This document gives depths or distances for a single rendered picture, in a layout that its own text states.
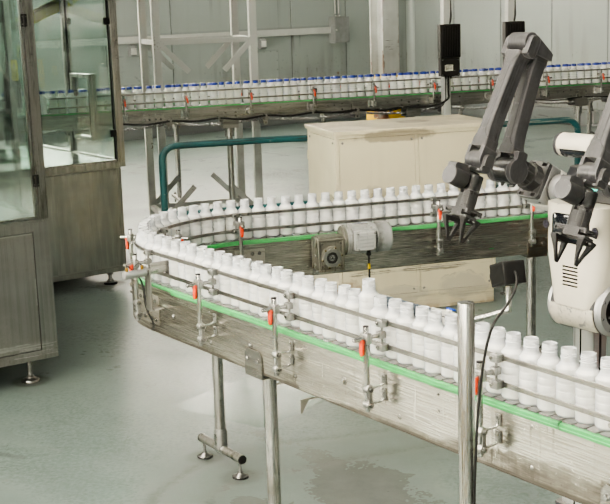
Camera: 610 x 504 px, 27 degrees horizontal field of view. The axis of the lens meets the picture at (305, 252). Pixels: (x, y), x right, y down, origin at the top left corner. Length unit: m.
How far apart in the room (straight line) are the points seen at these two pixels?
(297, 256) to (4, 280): 1.93
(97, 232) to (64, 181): 0.45
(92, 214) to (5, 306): 2.37
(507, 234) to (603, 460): 2.87
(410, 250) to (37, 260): 2.17
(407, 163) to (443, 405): 4.72
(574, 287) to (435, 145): 4.31
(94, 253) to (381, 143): 2.36
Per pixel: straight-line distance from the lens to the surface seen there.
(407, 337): 3.42
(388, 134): 7.85
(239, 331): 4.08
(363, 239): 5.26
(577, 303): 3.76
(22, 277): 6.74
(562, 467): 3.04
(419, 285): 8.09
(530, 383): 3.09
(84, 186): 8.93
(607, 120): 3.45
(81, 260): 9.00
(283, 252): 5.34
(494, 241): 5.69
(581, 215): 3.39
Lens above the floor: 1.99
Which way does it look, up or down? 11 degrees down
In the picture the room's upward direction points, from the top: 2 degrees counter-clockwise
